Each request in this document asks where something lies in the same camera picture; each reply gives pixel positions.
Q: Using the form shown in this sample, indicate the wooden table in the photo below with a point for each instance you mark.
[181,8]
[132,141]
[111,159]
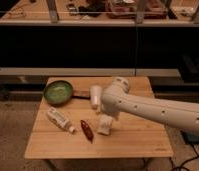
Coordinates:
[132,140]

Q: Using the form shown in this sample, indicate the white sponge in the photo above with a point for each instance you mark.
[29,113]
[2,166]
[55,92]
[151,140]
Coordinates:
[104,128]

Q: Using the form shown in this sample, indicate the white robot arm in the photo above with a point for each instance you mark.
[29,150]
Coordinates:
[183,116]

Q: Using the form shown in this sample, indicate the metal shelf rack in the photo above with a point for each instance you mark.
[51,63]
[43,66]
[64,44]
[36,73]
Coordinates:
[77,37]

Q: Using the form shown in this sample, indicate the brown wooden block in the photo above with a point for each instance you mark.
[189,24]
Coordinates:
[81,94]

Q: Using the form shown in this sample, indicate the white lotion tube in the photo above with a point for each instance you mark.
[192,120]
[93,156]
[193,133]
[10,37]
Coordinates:
[60,120]

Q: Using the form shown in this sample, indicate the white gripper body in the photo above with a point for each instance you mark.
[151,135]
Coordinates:
[106,121]

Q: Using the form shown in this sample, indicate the green ceramic bowl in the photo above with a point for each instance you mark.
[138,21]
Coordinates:
[58,92]

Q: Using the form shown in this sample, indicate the cluttered tray on shelf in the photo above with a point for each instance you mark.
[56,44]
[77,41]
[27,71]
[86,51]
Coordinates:
[154,9]

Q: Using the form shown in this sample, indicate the white plastic cup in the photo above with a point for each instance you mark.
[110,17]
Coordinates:
[95,96]

